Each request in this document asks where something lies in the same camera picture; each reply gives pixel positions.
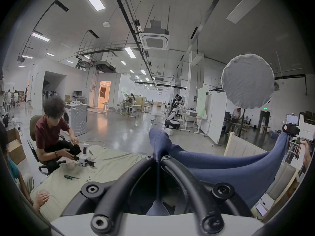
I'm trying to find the brown carton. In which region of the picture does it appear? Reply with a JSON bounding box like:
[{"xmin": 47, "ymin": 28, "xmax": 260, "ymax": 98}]
[{"xmin": 5, "ymin": 128, "xmax": 27, "ymax": 166}]

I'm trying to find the spare hand-held gripper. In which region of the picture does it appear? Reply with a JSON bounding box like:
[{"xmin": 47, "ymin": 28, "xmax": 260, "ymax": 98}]
[{"xmin": 71, "ymin": 143, "xmax": 97, "ymax": 168}]

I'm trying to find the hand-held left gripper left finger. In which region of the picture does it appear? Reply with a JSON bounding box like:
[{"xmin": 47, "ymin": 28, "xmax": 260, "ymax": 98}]
[{"xmin": 60, "ymin": 155, "xmax": 159, "ymax": 235}]

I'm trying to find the white table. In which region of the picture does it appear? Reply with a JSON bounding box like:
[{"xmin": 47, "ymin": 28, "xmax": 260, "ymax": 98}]
[{"xmin": 180, "ymin": 110, "xmax": 210, "ymax": 134}]

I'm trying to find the phone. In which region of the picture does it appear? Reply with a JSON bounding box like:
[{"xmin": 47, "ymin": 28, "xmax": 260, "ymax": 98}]
[{"xmin": 255, "ymin": 202, "xmax": 268, "ymax": 217}]

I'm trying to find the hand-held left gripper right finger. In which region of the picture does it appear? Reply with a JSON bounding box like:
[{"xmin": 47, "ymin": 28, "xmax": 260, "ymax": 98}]
[{"xmin": 160, "ymin": 155, "xmax": 252, "ymax": 234}]

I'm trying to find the white and black robot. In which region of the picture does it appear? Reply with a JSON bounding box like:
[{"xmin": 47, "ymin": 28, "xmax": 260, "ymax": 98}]
[{"xmin": 164, "ymin": 96, "xmax": 184, "ymax": 129}]

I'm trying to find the group of people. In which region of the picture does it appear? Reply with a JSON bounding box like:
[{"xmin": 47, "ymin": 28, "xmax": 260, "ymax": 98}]
[{"xmin": 4, "ymin": 85, "xmax": 30, "ymax": 108}]

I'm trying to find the white paper sheet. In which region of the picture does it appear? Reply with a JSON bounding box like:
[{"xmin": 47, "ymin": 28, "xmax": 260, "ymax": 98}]
[{"xmin": 259, "ymin": 193, "xmax": 275, "ymax": 210}]

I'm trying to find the person's right hand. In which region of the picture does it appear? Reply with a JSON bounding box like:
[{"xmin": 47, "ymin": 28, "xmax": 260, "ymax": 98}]
[{"xmin": 297, "ymin": 140, "xmax": 313, "ymax": 167}]

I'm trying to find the dark blue garment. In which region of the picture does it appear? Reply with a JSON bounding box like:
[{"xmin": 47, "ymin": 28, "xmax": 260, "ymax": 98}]
[{"xmin": 147, "ymin": 128, "xmax": 291, "ymax": 217}]

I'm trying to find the desk with monitor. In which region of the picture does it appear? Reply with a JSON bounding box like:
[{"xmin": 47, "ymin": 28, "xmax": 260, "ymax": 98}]
[{"xmin": 73, "ymin": 90, "xmax": 87, "ymax": 105}]

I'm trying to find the beige padded headboard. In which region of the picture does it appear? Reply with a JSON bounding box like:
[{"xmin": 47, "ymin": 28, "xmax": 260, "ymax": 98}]
[{"xmin": 223, "ymin": 132, "xmax": 306, "ymax": 221}]

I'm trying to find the office chair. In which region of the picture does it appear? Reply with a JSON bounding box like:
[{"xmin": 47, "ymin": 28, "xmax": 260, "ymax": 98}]
[{"xmin": 27, "ymin": 115, "xmax": 67, "ymax": 174}]

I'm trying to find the round white softbox lamp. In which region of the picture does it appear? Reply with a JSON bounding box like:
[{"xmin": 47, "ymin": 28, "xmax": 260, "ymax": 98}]
[{"xmin": 221, "ymin": 53, "xmax": 276, "ymax": 135}]

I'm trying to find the white washing machine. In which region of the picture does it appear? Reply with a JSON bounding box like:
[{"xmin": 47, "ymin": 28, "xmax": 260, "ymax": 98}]
[{"xmin": 64, "ymin": 103, "xmax": 88, "ymax": 137}]

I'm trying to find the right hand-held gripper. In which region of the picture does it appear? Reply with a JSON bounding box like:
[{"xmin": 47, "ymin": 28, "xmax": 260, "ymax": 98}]
[{"xmin": 282, "ymin": 115, "xmax": 315, "ymax": 170}]

